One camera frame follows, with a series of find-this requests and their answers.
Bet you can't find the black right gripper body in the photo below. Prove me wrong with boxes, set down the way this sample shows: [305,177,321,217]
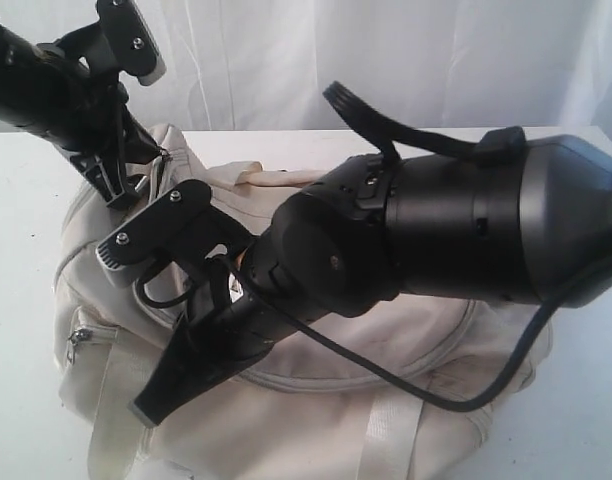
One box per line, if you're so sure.
[185,239,329,365]

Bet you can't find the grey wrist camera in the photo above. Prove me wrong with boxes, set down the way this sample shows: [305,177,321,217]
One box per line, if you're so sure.
[55,0,166,86]
[96,179,253,288]

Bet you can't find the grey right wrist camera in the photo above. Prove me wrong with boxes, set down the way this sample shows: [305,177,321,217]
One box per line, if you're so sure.
[96,179,253,288]

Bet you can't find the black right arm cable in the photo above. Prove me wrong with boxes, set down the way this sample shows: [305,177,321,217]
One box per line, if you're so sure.
[225,82,612,414]

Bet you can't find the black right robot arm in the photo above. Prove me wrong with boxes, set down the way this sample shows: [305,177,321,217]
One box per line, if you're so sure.
[133,127,612,425]

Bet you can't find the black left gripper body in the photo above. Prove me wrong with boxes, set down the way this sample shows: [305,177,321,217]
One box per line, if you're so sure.
[0,12,132,151]

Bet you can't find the white backdrop curtain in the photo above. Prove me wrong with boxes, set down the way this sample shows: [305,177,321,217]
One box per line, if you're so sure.
[125,1,612,136]

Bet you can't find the beige duffel bag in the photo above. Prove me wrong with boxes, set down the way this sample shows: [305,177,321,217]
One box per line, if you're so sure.
[53,123,555,480]

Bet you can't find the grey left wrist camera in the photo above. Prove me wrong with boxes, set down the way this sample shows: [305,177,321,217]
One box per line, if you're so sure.
[55,0,166,86]

